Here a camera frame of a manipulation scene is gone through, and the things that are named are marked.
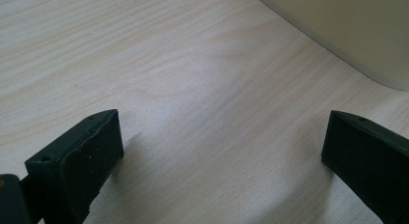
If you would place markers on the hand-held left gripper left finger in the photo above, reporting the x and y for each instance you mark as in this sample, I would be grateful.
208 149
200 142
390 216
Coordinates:
77 166

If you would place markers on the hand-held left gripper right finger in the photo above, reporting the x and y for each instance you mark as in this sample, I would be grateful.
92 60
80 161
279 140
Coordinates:
369 166

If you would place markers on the cream smiley face trash bin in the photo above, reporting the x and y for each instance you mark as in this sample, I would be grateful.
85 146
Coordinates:
353 27

